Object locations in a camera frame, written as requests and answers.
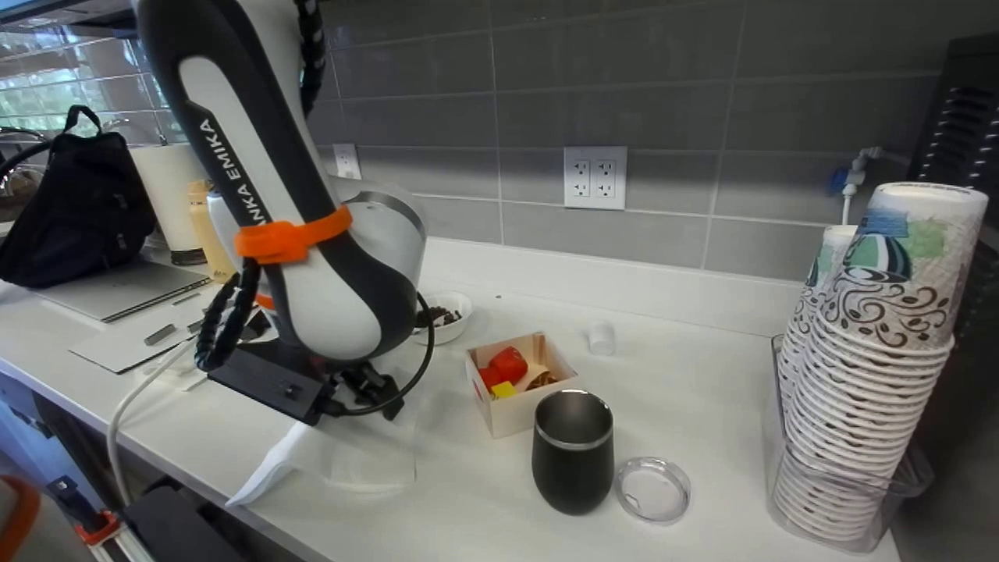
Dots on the black backpack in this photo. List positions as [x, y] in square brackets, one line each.
[87, 214]

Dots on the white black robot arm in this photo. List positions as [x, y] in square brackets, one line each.
[323, 281]

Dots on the white paper napkin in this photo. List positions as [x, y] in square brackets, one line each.
[354, 458]

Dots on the white paper towel roll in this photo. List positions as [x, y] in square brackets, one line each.
[169, 177]

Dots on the clear plastic lid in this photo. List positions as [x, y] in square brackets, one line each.
[653, 487]

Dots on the yellow toy block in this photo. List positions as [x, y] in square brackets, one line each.
[502, 391]

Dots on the black slotted rack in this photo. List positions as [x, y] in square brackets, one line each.
[960, 139]

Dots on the black steel tumbler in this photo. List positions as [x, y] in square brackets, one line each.
[572, 453]

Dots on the stack of patterned paper cups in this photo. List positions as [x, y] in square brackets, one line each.
[889, 293]

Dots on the small wooden box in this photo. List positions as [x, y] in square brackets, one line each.
[546, 373]

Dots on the clear plastic cup holder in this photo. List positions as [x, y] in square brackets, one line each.
[840, 448]

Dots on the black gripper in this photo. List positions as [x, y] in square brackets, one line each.
[371, 391]

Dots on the blue white spray bottle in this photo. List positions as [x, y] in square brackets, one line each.
[848, 180]

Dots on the white wall power outlet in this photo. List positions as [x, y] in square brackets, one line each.
[593, 177]

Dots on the red toy block upper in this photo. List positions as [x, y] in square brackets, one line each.
[507, 367]

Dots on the beige bottle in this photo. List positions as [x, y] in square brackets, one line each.
[215, 260]

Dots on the white bowl with coffee beans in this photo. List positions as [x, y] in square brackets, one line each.
[445, 321]

